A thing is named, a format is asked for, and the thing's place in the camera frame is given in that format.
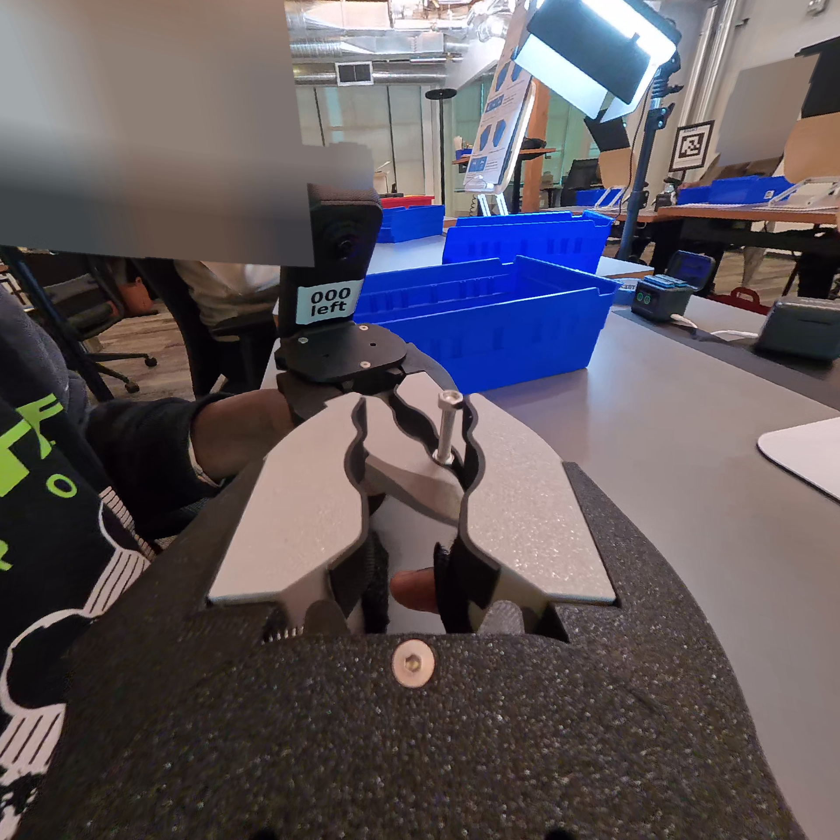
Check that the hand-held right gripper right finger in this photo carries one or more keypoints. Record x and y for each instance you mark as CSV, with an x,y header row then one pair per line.
x,y
538,525

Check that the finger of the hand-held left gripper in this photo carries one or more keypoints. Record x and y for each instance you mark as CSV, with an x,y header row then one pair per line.
x,y
420,400
420,489

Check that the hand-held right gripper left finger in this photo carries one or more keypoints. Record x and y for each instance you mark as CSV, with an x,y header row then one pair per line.
x,y
295,518

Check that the steel hex nut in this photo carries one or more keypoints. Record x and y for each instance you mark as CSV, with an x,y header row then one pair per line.
x,y
449,397

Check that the steel hex bolt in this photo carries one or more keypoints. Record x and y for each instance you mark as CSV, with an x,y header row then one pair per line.
x,y
446,433

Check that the blue plastic bin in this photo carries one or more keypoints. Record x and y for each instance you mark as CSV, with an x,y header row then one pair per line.
x,y
499,328
410,223
525,243

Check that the person's left forearm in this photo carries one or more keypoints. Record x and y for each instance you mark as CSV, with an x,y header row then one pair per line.
x,y
144,453

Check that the person's left hand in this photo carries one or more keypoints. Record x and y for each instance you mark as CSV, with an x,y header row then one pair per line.
x,y
243,433

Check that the person's right hand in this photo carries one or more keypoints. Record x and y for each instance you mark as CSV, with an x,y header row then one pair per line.
x,y
417,590

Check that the black office chair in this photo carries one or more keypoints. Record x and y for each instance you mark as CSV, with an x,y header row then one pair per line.
x,y
197,341
85,308

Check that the red plastic bin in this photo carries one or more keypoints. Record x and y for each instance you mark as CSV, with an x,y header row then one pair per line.
x,y
410,200

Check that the blue tape roll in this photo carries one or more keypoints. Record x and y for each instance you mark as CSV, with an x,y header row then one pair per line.
x,y
623,287

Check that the person's printed black shirt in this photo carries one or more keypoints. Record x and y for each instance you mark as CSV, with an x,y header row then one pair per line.
x,y
46,525

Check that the black battery charger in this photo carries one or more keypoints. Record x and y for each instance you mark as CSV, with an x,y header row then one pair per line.
x,y
659,300

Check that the instruction sheet on stand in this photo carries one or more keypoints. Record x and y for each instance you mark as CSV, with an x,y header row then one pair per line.
x,y
499,131

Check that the white display stand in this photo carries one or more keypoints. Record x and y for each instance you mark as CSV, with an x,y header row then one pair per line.
x,y
807,456

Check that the black floor lamp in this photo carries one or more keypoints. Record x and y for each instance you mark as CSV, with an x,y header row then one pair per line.
x,y
441,95

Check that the red bag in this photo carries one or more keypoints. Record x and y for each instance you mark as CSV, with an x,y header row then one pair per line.
x,y
745,303

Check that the dark grey case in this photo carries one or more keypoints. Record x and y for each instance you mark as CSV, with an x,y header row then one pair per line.
x,y
800,331

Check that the wood-top desk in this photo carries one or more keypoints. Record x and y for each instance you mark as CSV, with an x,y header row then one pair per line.
x,y
741,215

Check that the printed marker sign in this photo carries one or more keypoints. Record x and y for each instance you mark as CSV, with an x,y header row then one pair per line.
x,y
694,145

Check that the row of small blue bins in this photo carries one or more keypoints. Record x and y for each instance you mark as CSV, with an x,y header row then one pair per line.
x,y
735,190

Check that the studio light panel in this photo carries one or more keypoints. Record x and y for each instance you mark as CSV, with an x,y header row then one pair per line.
x,y
590,52

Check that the wooden display board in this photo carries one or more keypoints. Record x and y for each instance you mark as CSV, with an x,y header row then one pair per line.
x,y
814,151

